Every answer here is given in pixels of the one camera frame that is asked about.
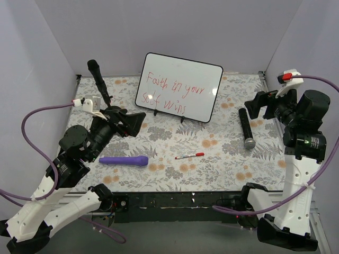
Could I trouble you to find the black silver microphone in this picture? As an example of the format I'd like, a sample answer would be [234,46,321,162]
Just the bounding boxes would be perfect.
[238,108,256,150]

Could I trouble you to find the purple foam microphone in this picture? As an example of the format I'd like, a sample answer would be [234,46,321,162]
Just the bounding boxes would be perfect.
[99,156,149,167]

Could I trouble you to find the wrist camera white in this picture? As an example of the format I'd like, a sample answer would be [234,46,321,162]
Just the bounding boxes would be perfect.
[72,95,107,120]
[275,69,304,98]

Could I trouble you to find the black microphone on stand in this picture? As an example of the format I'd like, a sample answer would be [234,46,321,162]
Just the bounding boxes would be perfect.
[87,59,111,106]

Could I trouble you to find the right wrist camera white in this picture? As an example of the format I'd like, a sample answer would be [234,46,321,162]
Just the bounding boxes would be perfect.
[275,69,304,98]

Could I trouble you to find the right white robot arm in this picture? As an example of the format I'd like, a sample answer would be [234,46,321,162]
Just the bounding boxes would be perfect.
[245,89,331,251]

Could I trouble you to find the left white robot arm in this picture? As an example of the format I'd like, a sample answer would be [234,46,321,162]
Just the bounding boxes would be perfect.
[1,106,146,253]

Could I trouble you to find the red whiteboard marker pen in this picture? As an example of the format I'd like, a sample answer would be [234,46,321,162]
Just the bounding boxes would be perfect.
[175,152,204,160]

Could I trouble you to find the wire whiteboard easel stand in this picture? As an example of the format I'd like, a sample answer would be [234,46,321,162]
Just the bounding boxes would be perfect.
[153,110,186,123]

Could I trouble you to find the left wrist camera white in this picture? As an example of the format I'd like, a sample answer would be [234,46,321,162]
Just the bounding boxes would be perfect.
[72,95,107,120]

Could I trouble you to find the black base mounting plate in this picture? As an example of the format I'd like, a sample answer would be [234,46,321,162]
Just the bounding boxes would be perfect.
[106,191,259,229]

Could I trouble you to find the white whiteboard black frame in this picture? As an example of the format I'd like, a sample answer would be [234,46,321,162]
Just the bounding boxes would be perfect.
[135,52,224,123]

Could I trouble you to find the floral patterned table mat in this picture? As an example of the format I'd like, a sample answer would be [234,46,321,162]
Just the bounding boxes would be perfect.
[73,74,286,193]

